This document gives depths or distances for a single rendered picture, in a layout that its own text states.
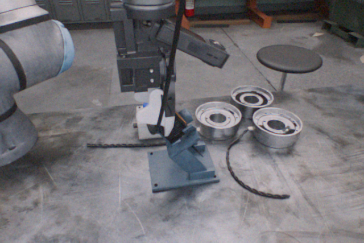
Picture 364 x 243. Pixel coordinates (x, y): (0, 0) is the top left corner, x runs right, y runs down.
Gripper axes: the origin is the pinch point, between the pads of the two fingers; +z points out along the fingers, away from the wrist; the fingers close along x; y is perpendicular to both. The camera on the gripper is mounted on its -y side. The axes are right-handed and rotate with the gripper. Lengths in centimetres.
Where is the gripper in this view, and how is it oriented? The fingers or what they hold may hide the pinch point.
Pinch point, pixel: (168, 120)
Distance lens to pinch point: 48.8
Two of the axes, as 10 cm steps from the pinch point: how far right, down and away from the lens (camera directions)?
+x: 1.9, 5.5, -8.1
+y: -9.8, 1.0, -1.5
